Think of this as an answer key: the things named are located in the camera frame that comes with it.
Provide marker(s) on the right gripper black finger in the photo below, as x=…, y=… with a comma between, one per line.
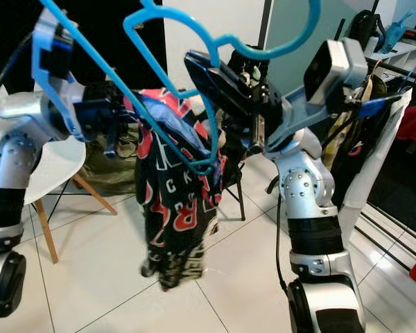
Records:
x=213, y=82

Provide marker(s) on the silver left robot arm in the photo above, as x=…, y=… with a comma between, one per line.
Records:
x=14, y=139

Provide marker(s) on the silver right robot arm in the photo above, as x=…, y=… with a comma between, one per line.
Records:
x=308, y=194

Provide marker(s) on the black printed T-shirt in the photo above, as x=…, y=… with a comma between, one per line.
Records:
x=350, y=156

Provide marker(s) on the black backpack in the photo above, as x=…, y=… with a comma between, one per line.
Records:
x=239, y=54

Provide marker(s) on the white plastic chair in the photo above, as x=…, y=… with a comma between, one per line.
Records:
x=55, y=163

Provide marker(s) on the yellow grey plaid shirt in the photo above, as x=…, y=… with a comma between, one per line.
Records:
x=340, y=132

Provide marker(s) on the teal plastic hanger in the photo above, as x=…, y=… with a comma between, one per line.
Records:
x=267, y=55

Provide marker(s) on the olive green cloth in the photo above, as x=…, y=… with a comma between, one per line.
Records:
x=107, y=163

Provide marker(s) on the black red patterned shirt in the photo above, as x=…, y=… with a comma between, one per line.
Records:
x=177, y=215

